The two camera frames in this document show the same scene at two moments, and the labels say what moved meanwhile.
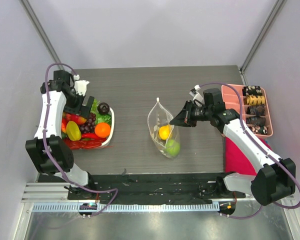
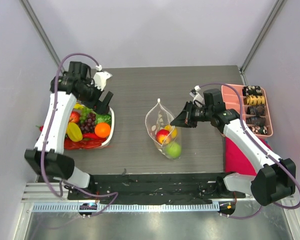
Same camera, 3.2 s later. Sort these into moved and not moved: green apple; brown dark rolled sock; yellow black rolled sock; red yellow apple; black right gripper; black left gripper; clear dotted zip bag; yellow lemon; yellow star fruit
Moved: black left gripper; red yellow apple; yellow lemon
Not moved: green apple; black right gripper; yellow star fruit; yellow black rolled sock; clear dotted zip bag; brown dark rolled sock
